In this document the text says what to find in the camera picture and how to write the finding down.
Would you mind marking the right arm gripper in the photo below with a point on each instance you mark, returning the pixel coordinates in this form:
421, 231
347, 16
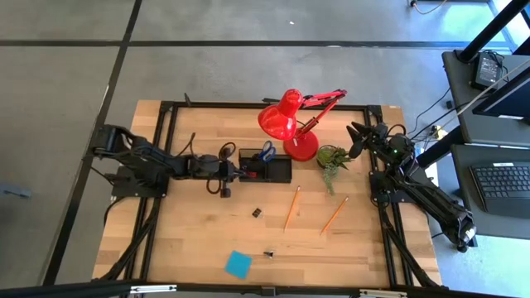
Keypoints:
377, 136

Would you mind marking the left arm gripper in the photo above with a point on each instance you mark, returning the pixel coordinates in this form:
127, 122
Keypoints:
209, 167

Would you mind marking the small red eraser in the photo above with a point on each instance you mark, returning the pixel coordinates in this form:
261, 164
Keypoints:
251, 174

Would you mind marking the small black sharpener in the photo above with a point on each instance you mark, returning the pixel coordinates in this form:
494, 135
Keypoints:
256, 212

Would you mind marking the orange pencil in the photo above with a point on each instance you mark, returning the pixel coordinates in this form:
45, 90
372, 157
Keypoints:
292, 209
335, 215

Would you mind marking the black binder clip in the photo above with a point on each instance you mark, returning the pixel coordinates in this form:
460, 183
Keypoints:
268, 253

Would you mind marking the blue sticky note pad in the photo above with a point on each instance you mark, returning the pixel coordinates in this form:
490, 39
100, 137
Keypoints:
238, 265

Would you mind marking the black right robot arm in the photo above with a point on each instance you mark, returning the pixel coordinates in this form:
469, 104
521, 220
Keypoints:
435, 203

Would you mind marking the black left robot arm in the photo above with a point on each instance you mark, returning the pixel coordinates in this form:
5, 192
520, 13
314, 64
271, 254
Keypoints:
145, 159

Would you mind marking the black mesh desk organizer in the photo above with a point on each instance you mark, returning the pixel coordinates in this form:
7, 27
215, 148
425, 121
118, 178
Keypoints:
277, 170

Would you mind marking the green succulent in pot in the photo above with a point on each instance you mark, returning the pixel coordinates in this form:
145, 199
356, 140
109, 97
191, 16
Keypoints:
329, 157

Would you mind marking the red desk lamp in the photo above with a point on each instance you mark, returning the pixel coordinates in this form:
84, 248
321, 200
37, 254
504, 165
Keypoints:
281, 120

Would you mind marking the yellow power plug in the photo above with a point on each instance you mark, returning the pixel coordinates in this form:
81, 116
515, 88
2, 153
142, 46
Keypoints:
439, 132

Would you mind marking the white paper sheet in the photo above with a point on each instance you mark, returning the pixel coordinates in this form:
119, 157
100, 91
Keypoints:
432, 174

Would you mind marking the black diagonal desk strut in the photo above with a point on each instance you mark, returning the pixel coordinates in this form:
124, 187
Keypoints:
443, 142

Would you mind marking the small black plug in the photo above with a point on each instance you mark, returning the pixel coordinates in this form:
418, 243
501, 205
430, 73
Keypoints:
448, 104

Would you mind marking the grey desk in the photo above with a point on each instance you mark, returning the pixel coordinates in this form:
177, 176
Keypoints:
459, 78
509, 225

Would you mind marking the black beam with silver brackets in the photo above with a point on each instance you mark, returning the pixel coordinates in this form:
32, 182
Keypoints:
215, 289

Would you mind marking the black power adapter box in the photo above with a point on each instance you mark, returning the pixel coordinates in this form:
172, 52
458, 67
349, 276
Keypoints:
486, 70

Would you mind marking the black computer keyboard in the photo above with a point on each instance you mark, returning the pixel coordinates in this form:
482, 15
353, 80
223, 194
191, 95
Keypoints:
503, 182

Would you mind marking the black computer monitor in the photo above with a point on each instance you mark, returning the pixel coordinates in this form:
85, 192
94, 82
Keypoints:
507, 101

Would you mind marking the black caster wheel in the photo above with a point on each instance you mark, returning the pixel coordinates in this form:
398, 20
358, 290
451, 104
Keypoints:
462, 248

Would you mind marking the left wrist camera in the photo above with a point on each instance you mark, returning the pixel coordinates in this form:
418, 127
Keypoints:
225, 192

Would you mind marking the black aluminium table frame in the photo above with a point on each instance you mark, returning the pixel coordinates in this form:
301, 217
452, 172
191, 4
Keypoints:
232, 105

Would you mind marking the black diagonal post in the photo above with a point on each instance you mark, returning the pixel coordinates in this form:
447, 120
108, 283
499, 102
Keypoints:
492, 30

